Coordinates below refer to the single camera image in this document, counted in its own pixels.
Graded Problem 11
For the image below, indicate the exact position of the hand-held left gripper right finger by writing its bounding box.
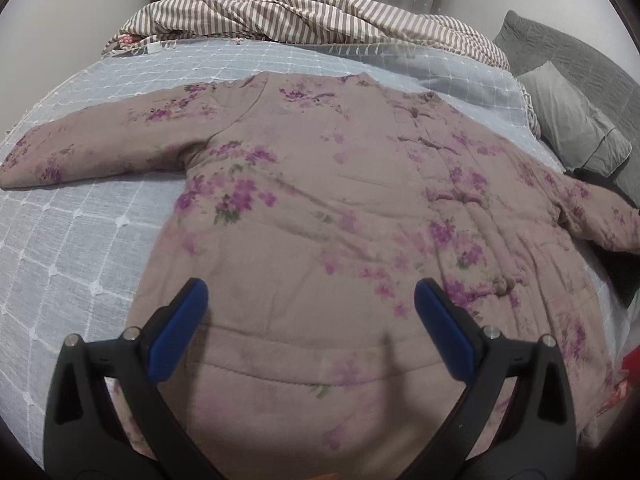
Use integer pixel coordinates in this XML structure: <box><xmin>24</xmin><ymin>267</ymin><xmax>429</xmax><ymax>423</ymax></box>
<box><xmin>414</xmin><ymin>277</ymin><xmax>597</xmax><ymax>480</ymax></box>

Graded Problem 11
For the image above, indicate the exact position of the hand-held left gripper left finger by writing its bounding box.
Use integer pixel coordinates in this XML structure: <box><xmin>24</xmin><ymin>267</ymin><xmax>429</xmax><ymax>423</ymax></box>
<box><xmin>44</xmin><ymin>277</ymin><xmax>210</xmax><ymax>480</ymax></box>

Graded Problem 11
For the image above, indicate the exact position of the floral padded jacket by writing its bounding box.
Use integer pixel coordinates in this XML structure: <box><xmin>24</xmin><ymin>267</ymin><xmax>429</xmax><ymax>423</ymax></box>
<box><xmin>0</xmin><ymin>71</ymin><xmax>640</xmax><ymax>480</ymax></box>

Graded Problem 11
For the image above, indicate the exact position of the light blue checked bed sheet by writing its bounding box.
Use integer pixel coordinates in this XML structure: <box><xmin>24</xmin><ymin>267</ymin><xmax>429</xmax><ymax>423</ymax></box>
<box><xmin>0</xmin><ymin>40</ymin><xmax>626</xmax><ymax>463</ymax></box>

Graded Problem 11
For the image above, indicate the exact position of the red object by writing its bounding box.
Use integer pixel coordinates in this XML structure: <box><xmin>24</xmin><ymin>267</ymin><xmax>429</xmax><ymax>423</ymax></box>
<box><xmin>611</xmin><ymin>349</ymin><xmax>635</xmax><ymax>411</ymax></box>

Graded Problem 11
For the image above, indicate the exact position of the grey pillow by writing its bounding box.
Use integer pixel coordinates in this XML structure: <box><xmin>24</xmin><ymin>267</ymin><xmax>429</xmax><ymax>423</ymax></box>
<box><xmin>517</xmin><ymin>61</ymin><xmax>633</xmax><ymax>178</ymax></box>

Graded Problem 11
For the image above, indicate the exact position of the grey quilted cushion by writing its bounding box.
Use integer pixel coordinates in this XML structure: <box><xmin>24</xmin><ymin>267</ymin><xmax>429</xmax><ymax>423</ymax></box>
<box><xmin>492</xmin><ymin>10</ymin><xmax>640</xmax><ymax>209</ymax></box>

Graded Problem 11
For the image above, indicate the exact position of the striped blanket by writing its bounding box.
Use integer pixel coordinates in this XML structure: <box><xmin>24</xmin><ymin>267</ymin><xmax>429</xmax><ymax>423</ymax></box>
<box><xmin>102</xmin><ymin>0</ymin><xmax>542</xmax><ymax>139</ymax></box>

